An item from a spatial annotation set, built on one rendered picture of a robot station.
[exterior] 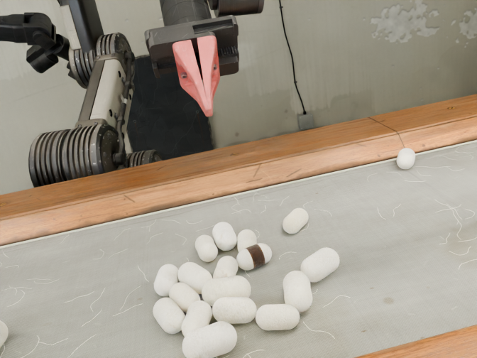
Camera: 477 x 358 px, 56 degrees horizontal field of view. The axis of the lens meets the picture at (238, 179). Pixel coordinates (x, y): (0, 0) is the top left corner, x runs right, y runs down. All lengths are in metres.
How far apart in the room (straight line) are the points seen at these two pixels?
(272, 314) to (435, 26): 2.51
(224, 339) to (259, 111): 2.22
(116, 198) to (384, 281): 0.33
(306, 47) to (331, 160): 1.95
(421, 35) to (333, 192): 2.25
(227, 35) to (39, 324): 0.35
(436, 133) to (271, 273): 0.33
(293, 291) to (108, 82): 0.65
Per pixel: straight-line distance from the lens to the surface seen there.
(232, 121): 2.48
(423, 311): 0.34
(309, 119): 2.51
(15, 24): 1.35
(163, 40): 0.50
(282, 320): 0.32
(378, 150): 0.59
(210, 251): 0.40
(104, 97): 0.86
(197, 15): 0.53
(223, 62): 0.53
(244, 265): 0.38
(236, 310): 0.33
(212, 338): 0.31
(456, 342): 0.29
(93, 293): 0.42
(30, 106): 2.56
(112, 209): 0.55
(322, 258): 0.36
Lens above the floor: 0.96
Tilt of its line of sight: 22 degrees down
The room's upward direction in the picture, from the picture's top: 10 degrees counter-clockwise
